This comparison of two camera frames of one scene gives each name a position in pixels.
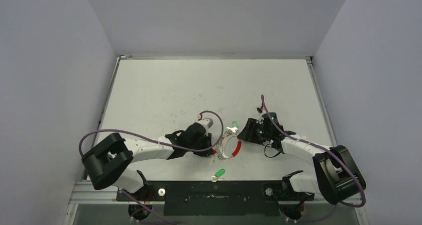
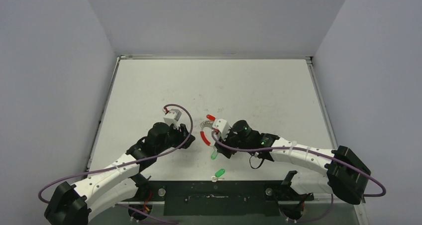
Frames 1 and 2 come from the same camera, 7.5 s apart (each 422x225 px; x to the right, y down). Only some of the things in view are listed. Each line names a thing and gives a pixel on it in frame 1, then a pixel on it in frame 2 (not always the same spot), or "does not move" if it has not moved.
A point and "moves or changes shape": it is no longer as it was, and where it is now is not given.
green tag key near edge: (218, 174) does not move
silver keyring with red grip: (219, 151) moves or changes shape
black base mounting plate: (216, 198) does not move
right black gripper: (249, 130) → (220, 147)
